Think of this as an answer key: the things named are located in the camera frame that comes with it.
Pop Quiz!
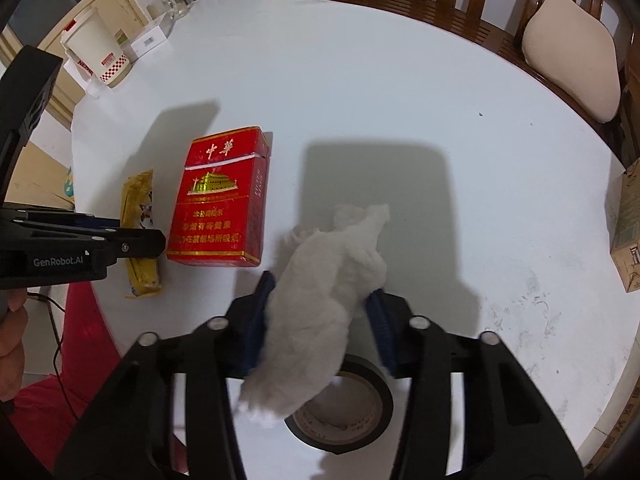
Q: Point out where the person's left hand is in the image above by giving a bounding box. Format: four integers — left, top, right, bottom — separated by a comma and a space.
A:
0, 287, 28, 403

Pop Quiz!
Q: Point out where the glass jar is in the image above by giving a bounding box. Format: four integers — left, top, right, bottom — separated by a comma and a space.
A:
162, 0, 193, 21

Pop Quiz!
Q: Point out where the brown cardboard tissue box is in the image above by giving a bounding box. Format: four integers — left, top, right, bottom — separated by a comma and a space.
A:
605, 157, 640, 293

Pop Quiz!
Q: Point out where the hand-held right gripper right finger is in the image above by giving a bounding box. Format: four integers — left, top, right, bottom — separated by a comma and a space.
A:
364, 289, 586, 480

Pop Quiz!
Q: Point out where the small white box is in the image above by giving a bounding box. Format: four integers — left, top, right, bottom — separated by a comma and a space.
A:
122, 14, 168, 61

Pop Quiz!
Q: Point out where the yellow snack packet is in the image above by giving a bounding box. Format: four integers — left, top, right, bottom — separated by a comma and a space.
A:
121, 170, 163, 300

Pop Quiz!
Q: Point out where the beige cushion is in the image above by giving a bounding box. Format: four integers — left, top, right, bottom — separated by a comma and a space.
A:
521, 0, 622, 123

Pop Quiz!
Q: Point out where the black cable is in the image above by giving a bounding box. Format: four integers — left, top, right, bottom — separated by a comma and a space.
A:
27, 292, 86, 421

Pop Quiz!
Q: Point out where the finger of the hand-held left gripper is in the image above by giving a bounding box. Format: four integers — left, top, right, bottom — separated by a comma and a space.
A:
5, 203, 123, 233
30, 229, 167, 261

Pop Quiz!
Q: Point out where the red cigarette pack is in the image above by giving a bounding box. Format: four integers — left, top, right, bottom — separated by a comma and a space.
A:
166, 126, 273, 267

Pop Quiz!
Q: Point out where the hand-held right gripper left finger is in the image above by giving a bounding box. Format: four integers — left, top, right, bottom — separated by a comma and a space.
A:
52, 271, 277, 480

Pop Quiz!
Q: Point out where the white tissue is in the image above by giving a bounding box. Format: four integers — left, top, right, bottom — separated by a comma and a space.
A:
237, 203, 391, 428

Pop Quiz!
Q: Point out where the white topped wooden table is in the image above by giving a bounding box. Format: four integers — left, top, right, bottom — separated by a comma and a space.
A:
70, 0, 640, 480

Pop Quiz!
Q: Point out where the black tape roll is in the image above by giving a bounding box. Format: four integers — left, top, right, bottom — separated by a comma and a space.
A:
284, 354, 396, 456

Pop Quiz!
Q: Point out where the white tumbler with red lid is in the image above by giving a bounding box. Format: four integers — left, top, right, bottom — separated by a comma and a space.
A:
60, 6, 133, 89

